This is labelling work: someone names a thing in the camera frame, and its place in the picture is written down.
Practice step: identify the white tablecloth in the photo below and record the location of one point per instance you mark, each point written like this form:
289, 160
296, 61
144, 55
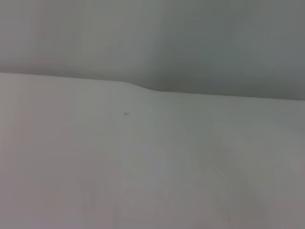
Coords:
133, 167

